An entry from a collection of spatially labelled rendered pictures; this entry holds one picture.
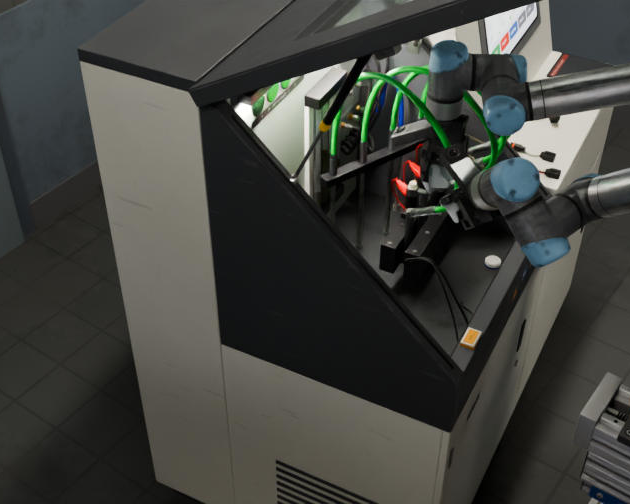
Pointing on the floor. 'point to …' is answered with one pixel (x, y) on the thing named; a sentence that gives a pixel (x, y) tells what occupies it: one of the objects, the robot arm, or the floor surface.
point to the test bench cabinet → (327, 441)
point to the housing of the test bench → (168, 220)
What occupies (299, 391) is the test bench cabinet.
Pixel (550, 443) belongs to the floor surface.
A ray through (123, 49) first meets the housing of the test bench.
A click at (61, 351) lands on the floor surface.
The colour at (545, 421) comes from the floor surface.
